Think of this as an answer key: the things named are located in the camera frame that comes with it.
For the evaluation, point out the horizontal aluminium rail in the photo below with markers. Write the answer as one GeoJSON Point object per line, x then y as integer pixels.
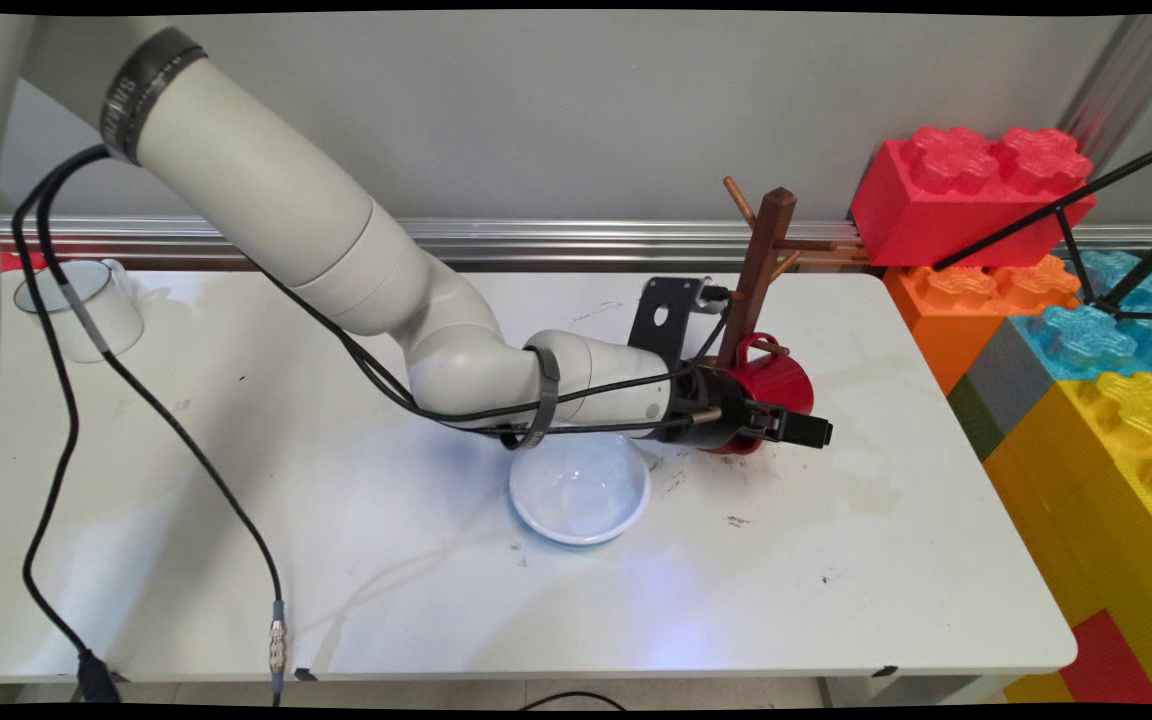
{"type": "Point", "coordinates": [556, 240]}

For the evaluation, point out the red enamel mug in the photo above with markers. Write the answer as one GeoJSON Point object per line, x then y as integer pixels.
{"type": "Point", "coordinates": [781, 375]}

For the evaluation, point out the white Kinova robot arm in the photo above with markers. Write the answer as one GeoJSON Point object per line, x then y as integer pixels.
{"type": "Point", "coordinates": [266, 190]}

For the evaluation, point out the flat red toy brick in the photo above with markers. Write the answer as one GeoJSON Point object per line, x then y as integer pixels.
{"type": "Point", "coordinates": [1106, 665]}

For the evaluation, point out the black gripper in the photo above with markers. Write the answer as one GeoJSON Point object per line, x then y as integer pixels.
{"type": "Point", "coordinates": [716, 405]}

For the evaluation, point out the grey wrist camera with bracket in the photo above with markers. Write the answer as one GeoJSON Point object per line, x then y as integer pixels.
{"type": "Point", "coordinates": [666, 315]}

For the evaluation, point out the brown wooden mug tree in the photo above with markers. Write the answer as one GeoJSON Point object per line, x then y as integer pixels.
{"type": "Point", "coordinates": [761, 255]}

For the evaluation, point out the slanted aluminium profile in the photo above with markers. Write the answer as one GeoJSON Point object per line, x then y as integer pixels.
{"type": "Point", "coordinates": [1121, 80]}

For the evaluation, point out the big orange toy brick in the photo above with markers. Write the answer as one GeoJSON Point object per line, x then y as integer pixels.
{"type": "Point", "coordinates": [946, 320]}

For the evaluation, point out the white enamel mug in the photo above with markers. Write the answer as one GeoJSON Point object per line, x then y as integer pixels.
{"type": "Point", "coordinates": [96, 320]}

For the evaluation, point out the big yellow toy brick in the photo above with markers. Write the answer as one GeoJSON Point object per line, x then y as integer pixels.
{"type": "Point", "coordinates": [1086, 500]}

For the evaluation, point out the big green toy brick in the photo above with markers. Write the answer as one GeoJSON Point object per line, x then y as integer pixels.
{"type": "Point", "coordinates": [976, 420]}

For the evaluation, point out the white bowl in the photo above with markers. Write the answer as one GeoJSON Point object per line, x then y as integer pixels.
{"type": "Point", "coordinates": [581, 495]}

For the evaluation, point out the black velcro band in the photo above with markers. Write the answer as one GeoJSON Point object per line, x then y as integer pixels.
{"type": "Point", "coordinates": [146, 90]}

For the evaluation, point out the big blue toy brick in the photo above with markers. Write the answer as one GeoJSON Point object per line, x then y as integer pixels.
{"type": "Point", "coordinates": [1086, 340]}

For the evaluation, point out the black tripod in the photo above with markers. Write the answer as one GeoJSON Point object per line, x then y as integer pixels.
{"type": "Point", "coordinates": [1076, 205]}

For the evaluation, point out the big red toy brick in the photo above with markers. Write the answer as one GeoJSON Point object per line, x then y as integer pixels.
{"type": "Point", "coordinates": [936, 205]}

